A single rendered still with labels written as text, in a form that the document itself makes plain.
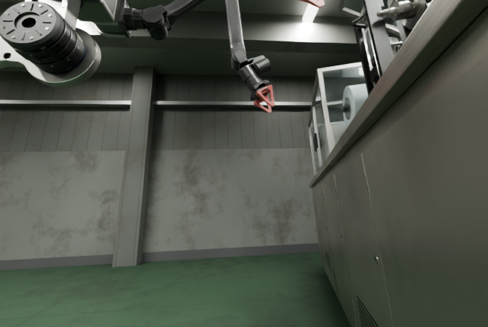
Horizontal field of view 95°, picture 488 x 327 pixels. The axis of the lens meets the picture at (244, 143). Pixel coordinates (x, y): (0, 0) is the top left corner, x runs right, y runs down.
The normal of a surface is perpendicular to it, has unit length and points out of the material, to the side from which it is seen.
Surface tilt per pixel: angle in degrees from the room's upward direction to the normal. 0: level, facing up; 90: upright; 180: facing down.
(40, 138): 90
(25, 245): 90
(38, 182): 90
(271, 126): 90
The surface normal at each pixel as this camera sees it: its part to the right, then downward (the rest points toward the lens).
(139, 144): 0.09, -0.28
